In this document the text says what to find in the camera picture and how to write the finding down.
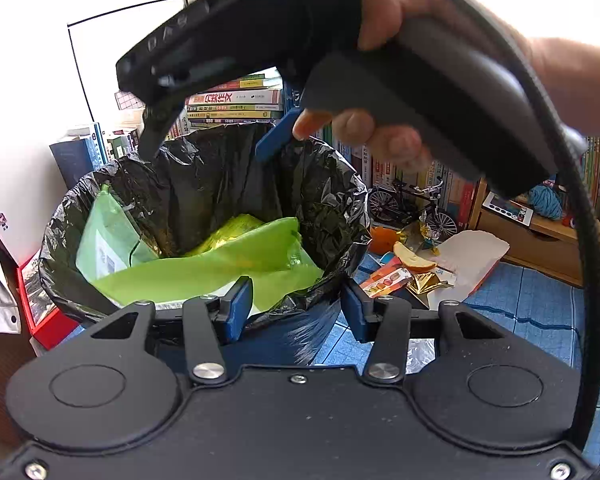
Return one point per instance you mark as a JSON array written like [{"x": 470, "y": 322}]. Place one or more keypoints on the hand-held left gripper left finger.
[{"x": 241, "y": 305}]

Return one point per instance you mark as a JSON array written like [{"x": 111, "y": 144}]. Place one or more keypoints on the orange peel slice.
[{"x": 410, "y": 259}]

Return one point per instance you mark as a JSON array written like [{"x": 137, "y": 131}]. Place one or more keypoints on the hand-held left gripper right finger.
[{"x": 352, "y": 310}]

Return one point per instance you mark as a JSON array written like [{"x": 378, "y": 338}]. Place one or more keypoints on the white grid board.
[{"x": 130, "y": 100}]

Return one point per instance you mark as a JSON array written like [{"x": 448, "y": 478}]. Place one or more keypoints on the yellow-green wrapper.
[{"x": 230, "y": 230}]

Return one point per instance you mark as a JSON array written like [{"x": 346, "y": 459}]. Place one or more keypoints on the white paper envelope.
[{"x": 475, "y": 260}]

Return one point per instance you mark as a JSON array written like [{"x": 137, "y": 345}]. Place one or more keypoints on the orange snack packet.
[{"x": 385, "y": 280}]

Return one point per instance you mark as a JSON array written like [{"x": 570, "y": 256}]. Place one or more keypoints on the wooden shelf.
[{"x": 530, "y": 250}]

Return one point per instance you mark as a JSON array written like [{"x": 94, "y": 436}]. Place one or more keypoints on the small orange white toy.
[{"x": 568, "y": 220}]

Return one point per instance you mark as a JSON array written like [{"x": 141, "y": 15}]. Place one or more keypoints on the blue mat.
[{"x": 530, "y": 310}]

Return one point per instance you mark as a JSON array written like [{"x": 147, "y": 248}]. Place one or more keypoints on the green plastic bag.
[{"x": 220, "y": 265}]

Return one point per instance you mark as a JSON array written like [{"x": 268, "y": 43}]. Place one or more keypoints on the model bicycle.
[{"x": 382, "y": 200}]

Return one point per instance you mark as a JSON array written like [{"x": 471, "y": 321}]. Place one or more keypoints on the green white mailer bag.
[{"x": 105, "y": 240}]

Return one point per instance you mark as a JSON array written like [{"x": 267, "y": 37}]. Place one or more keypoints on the person's right hand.
[{"x": 405, "y": 0}]

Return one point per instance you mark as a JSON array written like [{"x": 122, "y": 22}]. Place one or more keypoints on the red box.
[{"x": 55, "y": 330}]

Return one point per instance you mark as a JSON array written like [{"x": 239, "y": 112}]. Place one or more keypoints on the flat gold wrapper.
[{"x": 422, "y": 284}]

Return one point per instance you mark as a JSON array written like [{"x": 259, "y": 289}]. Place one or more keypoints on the bin with black liner bag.
[{"x": 205, "y": 185}]

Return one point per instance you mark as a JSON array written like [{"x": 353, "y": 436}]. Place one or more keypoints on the short row of small books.
[{"x": 80, "y": 155}]

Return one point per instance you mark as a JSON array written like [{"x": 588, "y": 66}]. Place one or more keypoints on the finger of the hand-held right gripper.
[
  {"x": 155, "y": 130},
  {"x": 275, "y": 135}
]

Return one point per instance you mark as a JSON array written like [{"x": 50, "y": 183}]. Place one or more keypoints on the person's right forearm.
[{"x": 580, "y": 85}]

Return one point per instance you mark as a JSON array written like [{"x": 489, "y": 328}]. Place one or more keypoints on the long row of upright books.
[{"x": 455, "y": 195}]

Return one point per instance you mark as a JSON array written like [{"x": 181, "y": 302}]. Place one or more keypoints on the small blue red packet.
[{"x": 387, "y": 259}]

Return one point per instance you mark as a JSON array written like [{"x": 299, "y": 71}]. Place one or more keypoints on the blue yarn ball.
[{"x": 545, "y": 202}]

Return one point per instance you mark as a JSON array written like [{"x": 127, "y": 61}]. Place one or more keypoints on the stack of flat books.
[{"x": 235, "y": 110}]

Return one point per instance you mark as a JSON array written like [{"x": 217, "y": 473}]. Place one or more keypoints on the small cartoon sticker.
[{"x": 1, "y": 220}]

